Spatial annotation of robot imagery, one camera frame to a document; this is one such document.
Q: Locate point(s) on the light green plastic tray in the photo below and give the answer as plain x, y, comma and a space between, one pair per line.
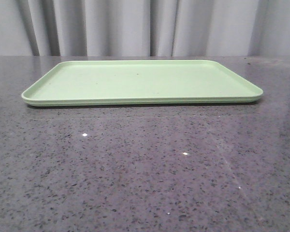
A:
123, 82

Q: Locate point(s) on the grey pleated curtain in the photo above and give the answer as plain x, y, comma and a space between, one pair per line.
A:
177, 28

